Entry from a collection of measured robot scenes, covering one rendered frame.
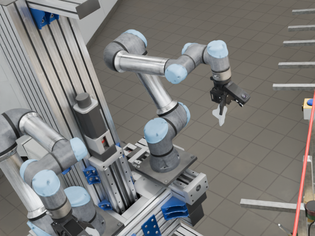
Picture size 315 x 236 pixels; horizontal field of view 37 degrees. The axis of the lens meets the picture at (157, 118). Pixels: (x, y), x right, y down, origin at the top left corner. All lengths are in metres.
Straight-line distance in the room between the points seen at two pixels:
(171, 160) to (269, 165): 1.57
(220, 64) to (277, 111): 2.39
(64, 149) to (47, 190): 0.18
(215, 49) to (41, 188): 0.84
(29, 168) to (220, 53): 0.82
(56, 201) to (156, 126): 0.82
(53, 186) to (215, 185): 2.29
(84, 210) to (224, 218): 1.58
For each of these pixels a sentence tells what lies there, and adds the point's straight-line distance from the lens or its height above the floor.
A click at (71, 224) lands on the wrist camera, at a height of 1.48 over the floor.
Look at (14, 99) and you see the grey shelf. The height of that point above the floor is 0.71.
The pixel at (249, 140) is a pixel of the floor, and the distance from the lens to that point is 3.93.
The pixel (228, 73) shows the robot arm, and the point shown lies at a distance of 1.89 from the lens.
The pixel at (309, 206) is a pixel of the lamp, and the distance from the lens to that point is 1.92.
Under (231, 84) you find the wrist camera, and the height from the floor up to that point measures 1.48.
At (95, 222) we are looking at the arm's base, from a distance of 2.06.
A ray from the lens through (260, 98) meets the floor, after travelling 4.38.
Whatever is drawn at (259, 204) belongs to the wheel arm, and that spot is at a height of 0.86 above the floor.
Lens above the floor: 2.55
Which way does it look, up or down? 35 degrees down
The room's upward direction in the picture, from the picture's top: 16 degrees counter-clockwise
